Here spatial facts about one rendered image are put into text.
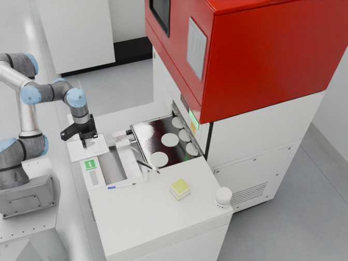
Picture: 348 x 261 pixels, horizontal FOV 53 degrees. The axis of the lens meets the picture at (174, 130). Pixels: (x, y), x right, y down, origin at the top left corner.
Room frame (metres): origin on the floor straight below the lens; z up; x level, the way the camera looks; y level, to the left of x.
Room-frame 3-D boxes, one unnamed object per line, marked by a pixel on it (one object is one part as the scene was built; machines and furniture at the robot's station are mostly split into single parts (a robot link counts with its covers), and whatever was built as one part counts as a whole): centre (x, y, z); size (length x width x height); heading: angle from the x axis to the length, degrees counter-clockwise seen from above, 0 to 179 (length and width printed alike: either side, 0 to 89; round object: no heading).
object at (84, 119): (1.03, 0.41, 1.33); 0.08 x 0.08 x 0.05
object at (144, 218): (0.83, 0.05, 0.89); 0.62 x 0.35 x 0.14; 114
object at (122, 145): (1.22, 0.29, 0.89); 0.08 x 0.03 x 0.03; 114
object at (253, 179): (1.63, -0.32, 0.41); 0.82 x 0.71 x 0.82; 24
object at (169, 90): (1.49, -0.01, 1.02); 0.82 x 0.03 x 0.40; 24
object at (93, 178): (1.14, 0.48, 0.89); 0.55 x 0.09 x 0.14; 24
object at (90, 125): (1.03, 0.40, 1.25); 0.09 x 0.08 x 0.12; 114
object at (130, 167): (1.15, 0.25, 0.87); 0.36 x 0.08 x 0.03; 24
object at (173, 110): (1.33, -0.07, 0.89); 0.44 x 0.02 x 0.10; 24
